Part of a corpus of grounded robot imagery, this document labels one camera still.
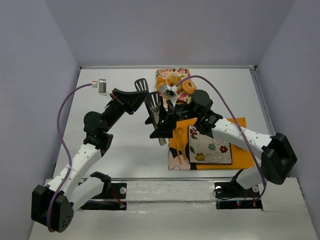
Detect stainless steel serving tongs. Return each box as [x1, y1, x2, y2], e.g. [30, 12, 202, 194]
[134, 78, 168, 147]

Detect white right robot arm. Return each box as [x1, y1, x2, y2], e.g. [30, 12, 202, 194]
[145, 90, 298, 190]

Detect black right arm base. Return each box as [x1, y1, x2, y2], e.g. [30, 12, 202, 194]
[212, 181, 263, 210]

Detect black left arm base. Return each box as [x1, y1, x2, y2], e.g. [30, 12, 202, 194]
[80, 182, 127, 211]

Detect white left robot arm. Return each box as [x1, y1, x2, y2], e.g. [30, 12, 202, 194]
[31, 88, 149, 233]

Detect striped croissant bread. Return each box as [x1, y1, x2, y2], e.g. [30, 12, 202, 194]
[155, 77, 166, 93]

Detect twisted pretzel bread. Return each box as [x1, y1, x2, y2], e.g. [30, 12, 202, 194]
[165, 75, 182, 87]

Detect wooden spoon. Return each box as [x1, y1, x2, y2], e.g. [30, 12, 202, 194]
[174, 127, 187, 161]

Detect wooden chopstick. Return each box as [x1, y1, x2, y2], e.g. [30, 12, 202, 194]
[174, 136, 182, 165]

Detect orange cloth placemat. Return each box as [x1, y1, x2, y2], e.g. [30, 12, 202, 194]
[168, 118, 254, 171]

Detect floral rectangular tray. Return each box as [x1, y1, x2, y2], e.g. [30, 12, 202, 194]
[155, 68, 191, 104]

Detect square flower-patterned plate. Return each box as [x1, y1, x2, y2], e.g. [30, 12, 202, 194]
[187, 125, 233, 165]

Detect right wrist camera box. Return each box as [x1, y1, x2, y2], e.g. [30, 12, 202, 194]
[160, 84, 178, 99]

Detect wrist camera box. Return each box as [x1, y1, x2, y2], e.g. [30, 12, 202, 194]
[91, 79, 109, 96]
[160, 84, 178, 99]

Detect glazed ring donut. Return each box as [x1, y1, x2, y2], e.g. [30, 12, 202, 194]
[181, 79, 197, 95]

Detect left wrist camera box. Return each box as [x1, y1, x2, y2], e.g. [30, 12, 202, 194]
[91, 79, 109, 96]

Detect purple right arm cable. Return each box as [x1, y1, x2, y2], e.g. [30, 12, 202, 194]
[174, 75, 267, 201]

